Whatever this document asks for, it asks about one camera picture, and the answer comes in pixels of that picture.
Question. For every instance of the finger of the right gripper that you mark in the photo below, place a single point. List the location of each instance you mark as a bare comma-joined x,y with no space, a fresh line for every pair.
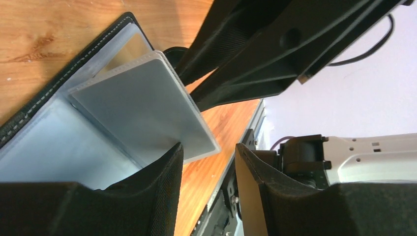
228,25
304,38

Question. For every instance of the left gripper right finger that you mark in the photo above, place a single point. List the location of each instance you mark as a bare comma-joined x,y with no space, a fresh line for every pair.
278,205

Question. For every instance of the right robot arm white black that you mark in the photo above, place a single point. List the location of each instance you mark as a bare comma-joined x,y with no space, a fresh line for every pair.
320,161

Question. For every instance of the yellow credit card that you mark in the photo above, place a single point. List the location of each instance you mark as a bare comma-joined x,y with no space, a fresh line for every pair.
134,48

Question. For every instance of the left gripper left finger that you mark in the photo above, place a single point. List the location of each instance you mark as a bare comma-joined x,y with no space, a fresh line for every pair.
144,204

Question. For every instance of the black leather card holder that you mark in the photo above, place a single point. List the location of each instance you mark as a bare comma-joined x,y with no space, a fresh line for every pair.
100,130

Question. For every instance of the aluminium frame rail front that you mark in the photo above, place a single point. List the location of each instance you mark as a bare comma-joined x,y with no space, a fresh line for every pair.
223,213

